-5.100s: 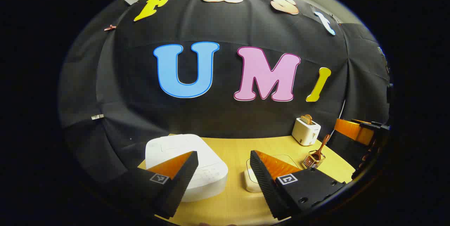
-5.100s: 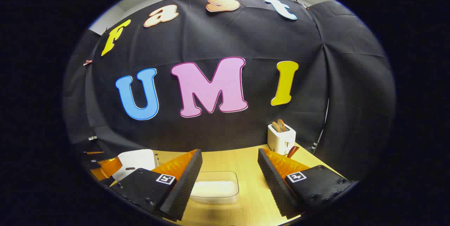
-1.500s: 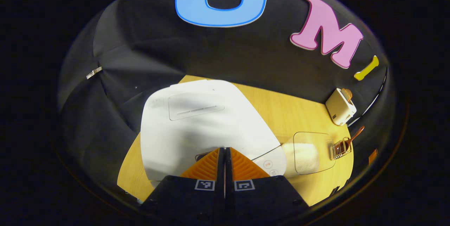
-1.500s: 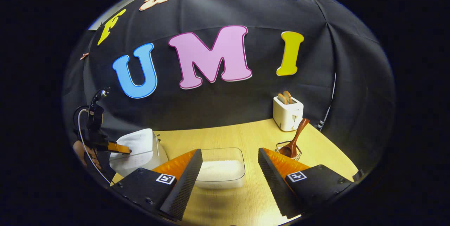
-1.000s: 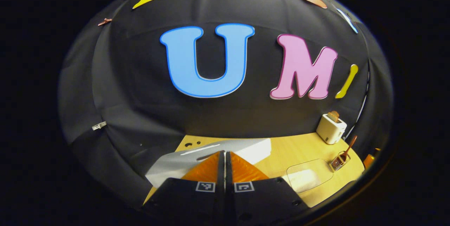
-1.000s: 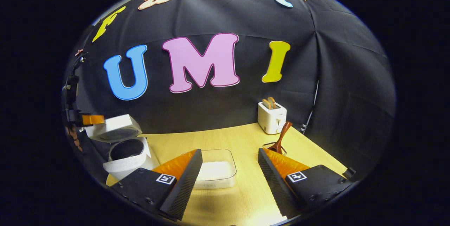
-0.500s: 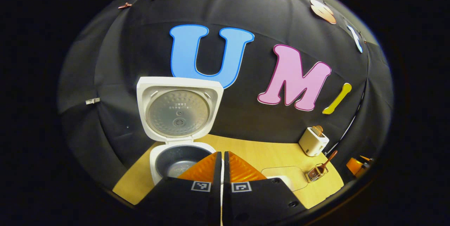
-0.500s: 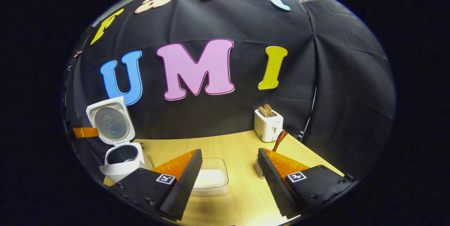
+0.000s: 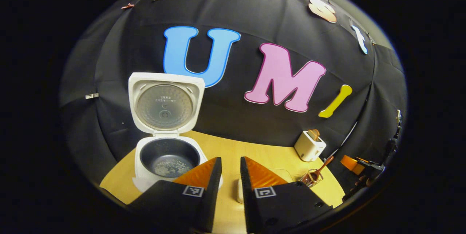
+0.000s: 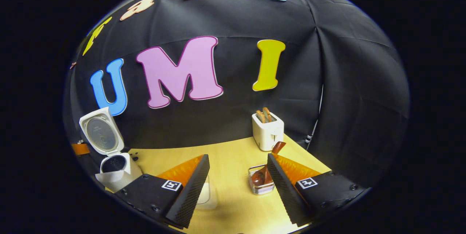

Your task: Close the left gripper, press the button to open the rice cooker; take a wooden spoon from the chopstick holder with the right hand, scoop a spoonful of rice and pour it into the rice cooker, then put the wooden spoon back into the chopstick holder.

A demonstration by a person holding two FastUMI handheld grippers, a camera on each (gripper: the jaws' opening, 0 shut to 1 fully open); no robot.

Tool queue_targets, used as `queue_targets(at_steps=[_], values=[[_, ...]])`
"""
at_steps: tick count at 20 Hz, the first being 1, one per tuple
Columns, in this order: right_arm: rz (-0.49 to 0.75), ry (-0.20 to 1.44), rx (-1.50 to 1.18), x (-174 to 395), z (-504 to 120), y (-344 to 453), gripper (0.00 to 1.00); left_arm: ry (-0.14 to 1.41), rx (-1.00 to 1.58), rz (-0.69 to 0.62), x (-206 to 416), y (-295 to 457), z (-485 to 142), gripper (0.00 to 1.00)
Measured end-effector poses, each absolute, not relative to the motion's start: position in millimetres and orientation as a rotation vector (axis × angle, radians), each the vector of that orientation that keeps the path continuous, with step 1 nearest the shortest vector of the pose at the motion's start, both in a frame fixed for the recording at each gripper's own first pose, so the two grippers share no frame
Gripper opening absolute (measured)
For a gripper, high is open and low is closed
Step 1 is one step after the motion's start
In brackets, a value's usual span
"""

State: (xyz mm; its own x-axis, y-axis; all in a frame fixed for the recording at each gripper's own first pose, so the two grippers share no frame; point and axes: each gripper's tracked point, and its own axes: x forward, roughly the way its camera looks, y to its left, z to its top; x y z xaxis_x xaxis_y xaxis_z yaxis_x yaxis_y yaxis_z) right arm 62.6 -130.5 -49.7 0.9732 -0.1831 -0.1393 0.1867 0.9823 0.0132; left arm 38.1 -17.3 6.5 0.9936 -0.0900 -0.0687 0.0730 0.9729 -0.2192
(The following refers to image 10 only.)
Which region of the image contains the black backdrop cloth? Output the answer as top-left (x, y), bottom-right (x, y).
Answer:
top-left (64, 0), bottom-right (410, 187)

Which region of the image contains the white rice heap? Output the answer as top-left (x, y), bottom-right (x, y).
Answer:
top-left (198, 183), bottom-right (211, 204)

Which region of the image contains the metal wire chopstick holder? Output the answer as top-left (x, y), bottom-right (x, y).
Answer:
top-left (248, 164), bottom-right (275, 195)

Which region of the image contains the white toaster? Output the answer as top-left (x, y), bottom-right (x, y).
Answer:
top-left (252, 112), bottom-right (284, 151)

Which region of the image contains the thin grey cable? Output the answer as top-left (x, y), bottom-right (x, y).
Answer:
top-left (305, 85), bottom-right (324, 145)

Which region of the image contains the brown wooden spoon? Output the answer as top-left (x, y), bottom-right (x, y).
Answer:
top-left (250, 141), bottom-right (287, 187)

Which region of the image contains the clear plastic container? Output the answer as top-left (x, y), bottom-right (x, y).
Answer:
top-left (197, 176), bottom-right (218, 210)

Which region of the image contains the white rice cooker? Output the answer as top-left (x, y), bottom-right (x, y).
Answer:
top-left (79, 107), bottom-right (143, 193)

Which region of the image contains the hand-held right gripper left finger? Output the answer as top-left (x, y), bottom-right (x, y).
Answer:
top-left (115, 154), bottom-right (210, 229)

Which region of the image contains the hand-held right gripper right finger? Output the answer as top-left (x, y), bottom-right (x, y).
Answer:
top-left (267, 153), bottom-right (366, 227)

